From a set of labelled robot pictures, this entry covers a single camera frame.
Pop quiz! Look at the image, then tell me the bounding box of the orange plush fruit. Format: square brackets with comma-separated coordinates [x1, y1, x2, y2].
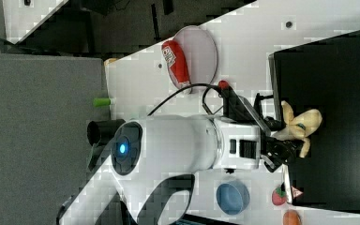
[282, 210, 302, 225]

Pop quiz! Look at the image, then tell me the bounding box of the blue bowl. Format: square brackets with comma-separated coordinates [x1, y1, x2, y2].
[216, 180, 250, 216]

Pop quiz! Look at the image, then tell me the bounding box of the grey round plate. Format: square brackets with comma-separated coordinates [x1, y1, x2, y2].
[169, 25, 218, 94]

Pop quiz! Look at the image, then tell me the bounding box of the black cylinder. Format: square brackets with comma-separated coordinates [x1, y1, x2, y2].
[87, 119, 125, 145]

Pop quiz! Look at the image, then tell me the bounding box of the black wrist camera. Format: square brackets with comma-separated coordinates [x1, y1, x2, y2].
[221, 86, 271, 135]

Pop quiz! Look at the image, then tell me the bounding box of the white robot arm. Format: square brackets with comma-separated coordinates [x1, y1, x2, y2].
[56, 115, 301, 225]

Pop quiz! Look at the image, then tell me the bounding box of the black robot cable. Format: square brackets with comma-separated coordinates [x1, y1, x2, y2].
[146, 82, 229, 117]

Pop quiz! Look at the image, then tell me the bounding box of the red ketchup bottle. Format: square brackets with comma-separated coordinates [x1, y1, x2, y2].
[161, 40, 190, 88]

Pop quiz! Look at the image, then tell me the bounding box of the green marker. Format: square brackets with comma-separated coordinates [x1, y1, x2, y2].
[93, 97, 115, 107]

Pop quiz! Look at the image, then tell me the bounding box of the yellow plush banana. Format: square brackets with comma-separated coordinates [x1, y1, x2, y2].
[272, 100, 323, 158]

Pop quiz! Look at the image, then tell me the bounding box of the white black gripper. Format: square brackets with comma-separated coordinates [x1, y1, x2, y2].
[214, 116, 303, 173]

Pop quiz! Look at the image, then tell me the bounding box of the red plush strawberry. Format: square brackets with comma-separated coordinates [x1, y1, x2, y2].
[271, 185, 287, 206]

